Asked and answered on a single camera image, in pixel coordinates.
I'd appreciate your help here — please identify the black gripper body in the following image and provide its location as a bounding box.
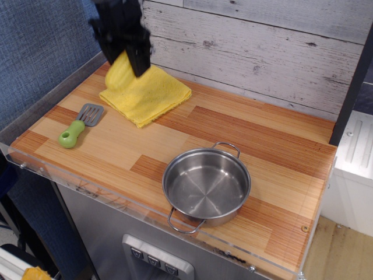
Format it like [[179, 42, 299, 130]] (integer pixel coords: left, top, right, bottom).
[[89, 1, 150, 50]]

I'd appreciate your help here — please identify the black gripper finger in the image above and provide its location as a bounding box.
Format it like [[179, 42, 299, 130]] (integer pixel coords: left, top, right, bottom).
[[98, 40, 126, 65], [126, 44, 151, 77]]

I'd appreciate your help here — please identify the yellow plastic corn cob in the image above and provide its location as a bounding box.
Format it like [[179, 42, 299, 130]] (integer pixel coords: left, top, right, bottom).
[[105, 51, 136, 90]]

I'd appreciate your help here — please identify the yellow folded cloth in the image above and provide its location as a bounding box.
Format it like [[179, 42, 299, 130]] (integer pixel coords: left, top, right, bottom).
[[99, 65, 192, 128]]

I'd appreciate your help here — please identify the clear acrylic front guard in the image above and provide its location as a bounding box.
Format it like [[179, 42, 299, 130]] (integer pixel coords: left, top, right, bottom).
[[1, 145, 302, 279]]

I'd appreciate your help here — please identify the stainless steel pot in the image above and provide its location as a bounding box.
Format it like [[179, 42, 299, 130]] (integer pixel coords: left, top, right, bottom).
[[162, 142, 251, 235]]

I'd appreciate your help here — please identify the silver button control panel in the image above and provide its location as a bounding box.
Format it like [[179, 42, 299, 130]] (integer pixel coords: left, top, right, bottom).
[[122, 234, 195, 279]]

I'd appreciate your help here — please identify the yellow black object bottom left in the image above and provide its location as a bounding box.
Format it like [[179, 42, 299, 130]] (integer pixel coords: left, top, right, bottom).
[[21, 267, 52, 280]]

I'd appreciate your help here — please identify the white side cabinet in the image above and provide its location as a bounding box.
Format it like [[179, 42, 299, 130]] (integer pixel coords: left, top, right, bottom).
[[321, 111, 372, 236]]

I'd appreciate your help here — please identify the green handled grey spatula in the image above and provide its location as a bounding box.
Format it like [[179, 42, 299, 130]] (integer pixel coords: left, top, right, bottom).
[[58, 103, 104, 149]]

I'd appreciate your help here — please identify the black right frame post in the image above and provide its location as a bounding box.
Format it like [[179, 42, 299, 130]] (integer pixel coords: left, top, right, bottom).
[[329, 25, 372, 146]]

